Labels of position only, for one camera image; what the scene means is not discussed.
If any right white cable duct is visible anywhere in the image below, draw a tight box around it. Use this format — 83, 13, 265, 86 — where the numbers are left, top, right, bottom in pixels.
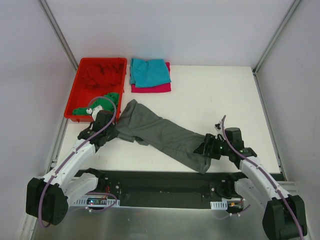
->
210, 200, 228, 211

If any folded magenta t shirt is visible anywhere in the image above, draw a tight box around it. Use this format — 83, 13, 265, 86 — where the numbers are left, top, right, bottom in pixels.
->
130, 62, 172, 94

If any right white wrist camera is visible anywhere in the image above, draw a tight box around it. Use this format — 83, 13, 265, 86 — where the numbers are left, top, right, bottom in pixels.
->
214, 120, 224, 132

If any aluminium rail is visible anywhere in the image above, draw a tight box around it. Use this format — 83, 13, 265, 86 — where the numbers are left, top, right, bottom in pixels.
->
252, 71, 288, 181
45, 116, 68, 173

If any grey t shirt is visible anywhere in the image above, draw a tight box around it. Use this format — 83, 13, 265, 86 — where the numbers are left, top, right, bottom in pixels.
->
116, 99, 211, 174

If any left white cable duct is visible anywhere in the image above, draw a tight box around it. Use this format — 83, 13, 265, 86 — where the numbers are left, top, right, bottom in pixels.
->
71, 196, 120, 208

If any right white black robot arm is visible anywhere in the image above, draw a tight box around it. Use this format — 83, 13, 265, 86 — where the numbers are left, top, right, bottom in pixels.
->
194, 127, 308, 240

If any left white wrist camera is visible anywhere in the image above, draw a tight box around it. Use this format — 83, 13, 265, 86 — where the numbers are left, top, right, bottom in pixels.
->
86, 105, 103, 121

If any red t shirt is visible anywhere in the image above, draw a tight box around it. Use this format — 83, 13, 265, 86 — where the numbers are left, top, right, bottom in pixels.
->
81, 61, 124, 90

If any white cable duct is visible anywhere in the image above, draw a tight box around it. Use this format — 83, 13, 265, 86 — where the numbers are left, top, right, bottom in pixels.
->
71, 196, 120, 208
210, 200, 228, 211

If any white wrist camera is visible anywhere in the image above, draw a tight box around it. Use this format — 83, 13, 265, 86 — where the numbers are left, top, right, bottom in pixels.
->
214, 120, 224, 132
86, 105, 103, 121

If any right aluminium frame post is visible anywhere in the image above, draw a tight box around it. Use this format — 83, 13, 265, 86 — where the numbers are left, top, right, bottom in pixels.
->
252, 0, 303, 76

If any right aluminium rail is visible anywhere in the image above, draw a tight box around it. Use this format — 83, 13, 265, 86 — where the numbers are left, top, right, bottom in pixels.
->
252, 71, 288, 181

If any left aluminium frame post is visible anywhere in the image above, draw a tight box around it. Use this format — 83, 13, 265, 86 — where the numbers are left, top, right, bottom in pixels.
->
37, 0, 79, 71

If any red plastic bin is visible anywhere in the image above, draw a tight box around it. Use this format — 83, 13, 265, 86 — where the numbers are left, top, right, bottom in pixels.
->
64, 57, 127, 122

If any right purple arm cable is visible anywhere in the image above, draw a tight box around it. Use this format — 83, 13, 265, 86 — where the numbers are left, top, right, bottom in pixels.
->
219, 114, 305, 240

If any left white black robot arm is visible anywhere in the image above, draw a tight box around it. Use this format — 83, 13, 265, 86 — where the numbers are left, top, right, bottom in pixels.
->
25, 110, 118, 226

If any folded teal t shirt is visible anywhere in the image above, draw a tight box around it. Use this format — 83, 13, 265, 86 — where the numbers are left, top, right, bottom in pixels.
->
129, 58, 171, 88

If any left aluminium rail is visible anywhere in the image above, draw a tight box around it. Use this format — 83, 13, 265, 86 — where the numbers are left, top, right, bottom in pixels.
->
45, 116, 68, 173

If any green t shirt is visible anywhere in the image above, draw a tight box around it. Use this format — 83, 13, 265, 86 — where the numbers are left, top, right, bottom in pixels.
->
72, 92, 120, 116

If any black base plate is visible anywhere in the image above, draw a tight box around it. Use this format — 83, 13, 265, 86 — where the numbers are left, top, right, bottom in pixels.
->
74, 168, 253, 210

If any aluminium frame post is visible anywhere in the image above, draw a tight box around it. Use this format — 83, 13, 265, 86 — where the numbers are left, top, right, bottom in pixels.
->
37, 0, 79, 71
252, 0, 303, 76

